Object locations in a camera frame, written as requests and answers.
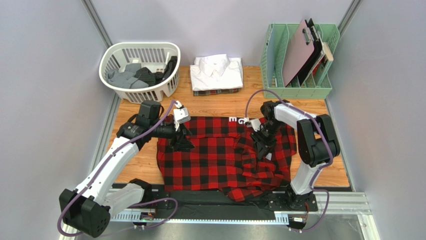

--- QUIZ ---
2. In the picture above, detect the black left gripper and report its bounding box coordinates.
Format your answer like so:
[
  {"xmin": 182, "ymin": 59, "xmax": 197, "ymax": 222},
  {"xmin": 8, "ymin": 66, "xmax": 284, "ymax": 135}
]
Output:
[{"xmin": 149, "ymin": 120, "xmax": 195, "ymax": 152}]

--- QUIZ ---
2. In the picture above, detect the red black plaid shirt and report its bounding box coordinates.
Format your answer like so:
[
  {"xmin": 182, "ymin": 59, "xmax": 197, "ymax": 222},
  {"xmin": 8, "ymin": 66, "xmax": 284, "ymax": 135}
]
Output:
[{"xmin": 156, "ymin": 116, "xmax": 297, "ymax": 202}]

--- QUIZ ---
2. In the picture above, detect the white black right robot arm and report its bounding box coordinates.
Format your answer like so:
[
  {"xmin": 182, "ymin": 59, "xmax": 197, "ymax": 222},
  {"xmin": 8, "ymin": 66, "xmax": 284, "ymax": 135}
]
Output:
[{"xmin": 245, "ymin": 100, "xmax": 340, "ymax": 209}]

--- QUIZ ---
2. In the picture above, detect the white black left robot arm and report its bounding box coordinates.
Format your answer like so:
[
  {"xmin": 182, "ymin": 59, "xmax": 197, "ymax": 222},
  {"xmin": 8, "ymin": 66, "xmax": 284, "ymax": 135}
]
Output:
[{"xmin": 57, "ymin": 100, "xmax": 195, "ymax": 238}]

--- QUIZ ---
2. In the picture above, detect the folded tartan shirt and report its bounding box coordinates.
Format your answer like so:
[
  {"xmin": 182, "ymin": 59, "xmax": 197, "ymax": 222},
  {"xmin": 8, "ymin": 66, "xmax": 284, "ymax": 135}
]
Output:
[{"xmin": 193, "ymin": 88, "xmax": 241, "ymax": 97}]

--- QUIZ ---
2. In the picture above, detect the black clipboard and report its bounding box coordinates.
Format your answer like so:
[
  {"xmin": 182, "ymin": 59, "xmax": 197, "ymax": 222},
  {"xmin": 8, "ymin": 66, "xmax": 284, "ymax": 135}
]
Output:
[{"xmin": 296, "ymin": 18, "xmax": 323, "ymax": 86}]

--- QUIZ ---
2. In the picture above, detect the green file organizer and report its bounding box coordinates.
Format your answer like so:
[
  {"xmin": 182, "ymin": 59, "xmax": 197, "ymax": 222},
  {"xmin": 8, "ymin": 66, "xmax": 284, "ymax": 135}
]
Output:
[{"xmin": 260, "ymin": 19, "xmax": 341, "ymax": 100}]

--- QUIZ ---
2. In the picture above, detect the black shirt in basket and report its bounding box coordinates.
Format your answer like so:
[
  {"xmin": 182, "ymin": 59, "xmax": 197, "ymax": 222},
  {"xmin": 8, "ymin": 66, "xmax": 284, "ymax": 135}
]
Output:
[{"xmin": 131, "ymin": 56, "xmax": 178, "ymax": 89}]

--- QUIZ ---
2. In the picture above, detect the folded white shirt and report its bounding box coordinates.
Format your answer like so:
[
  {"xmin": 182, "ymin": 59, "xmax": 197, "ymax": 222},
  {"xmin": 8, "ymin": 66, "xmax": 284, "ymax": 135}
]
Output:
[{"xmin": 190, "ymin": 54, "xmax": 244, "ymax": 92}]

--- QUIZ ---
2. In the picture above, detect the grey shirt in basket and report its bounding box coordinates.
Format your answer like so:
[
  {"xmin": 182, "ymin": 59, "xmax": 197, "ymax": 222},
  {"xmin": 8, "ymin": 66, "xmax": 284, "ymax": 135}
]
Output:
[{"xmin": 106, "ymin": 63, "xmax": 149, "ymax": 89}]

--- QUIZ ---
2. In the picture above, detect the white laundry basket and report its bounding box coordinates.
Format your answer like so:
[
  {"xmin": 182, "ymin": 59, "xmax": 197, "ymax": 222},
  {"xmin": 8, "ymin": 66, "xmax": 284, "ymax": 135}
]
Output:
[{"xmin": 98, "ymin": 42, "xmax": 181, "ymax": 104}]

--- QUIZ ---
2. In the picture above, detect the red book in organizer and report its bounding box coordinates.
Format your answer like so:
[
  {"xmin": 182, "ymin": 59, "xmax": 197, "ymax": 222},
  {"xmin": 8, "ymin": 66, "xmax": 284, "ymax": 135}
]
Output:
[{"xmin": 312, "ymin": 54, "xmax": 328, "ymax": 77}]

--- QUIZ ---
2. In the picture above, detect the pink clipboard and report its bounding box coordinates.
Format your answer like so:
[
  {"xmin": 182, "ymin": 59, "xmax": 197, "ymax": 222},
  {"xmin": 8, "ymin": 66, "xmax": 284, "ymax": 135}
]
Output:
[{"xmin": 282, "ymin": 19, "xmax": 313, "ymax": 87}]

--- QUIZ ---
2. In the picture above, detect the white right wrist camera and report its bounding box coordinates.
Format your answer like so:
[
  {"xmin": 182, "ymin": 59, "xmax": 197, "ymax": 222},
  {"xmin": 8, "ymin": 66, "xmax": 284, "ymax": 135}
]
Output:
[{"xmin": 243, "ymin": 117, "xmax": 262, "ymax": 132}]

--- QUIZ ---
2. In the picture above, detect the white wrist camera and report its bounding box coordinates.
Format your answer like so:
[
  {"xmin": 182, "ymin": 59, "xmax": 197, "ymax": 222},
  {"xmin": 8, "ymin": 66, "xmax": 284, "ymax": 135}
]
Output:
[
  {"xmin": 173, "ymin": 100, "xmax": 191, "ymax": 132},
  {"xmin": 243, "ymin": 117, "xmax": 262, "ymax": 132}
]

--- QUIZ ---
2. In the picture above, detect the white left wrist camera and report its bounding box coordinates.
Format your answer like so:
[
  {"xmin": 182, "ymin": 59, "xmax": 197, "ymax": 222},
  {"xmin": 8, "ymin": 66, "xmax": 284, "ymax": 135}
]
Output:
[{"xmin": 173, "ymin": 100, "xmax": 191, "ymax": 132}]

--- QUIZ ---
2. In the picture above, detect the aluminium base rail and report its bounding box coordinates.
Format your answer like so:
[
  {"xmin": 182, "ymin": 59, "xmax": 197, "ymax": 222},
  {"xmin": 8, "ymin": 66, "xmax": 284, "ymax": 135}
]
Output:
[{"xmin": 59, "ymin": 184, "xmax": 379, "ymax": 240}]

